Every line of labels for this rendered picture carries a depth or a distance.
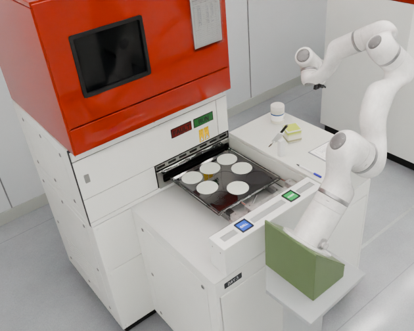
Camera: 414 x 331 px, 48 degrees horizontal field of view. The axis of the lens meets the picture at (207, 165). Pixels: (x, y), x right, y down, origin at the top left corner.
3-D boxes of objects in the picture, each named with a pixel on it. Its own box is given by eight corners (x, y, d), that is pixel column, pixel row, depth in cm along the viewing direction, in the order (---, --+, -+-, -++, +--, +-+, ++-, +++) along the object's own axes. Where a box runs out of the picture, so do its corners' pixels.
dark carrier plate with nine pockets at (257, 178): (173, 178, 221) (173, 177, 220) (228, 150, 237) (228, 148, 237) (219, 212, 197) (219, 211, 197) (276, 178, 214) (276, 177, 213)
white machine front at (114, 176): (89, 225, 209) (66, 151, 187) (227, 153, 248) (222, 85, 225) (92, 228, 207) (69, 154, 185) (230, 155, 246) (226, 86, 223)
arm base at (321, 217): (338, 262, 166) (365, 217, 165) (311, 251, 153) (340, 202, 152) (301, 236, 180) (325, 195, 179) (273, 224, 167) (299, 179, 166)
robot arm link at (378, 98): (330, 163, 166) (357, 180, 174) (357, 166, 156) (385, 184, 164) (374, 41, 174) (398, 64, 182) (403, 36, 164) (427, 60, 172)
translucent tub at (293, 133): (281, 136, 229) (281, 125, 225) (296, 134, 230) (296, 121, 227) (287, 144, 223) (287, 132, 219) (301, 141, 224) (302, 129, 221)
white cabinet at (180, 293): (156, 319, 264) (129, 209, 217) (277, 237, 309) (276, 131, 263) (229, 403, 220) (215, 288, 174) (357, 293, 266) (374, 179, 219)
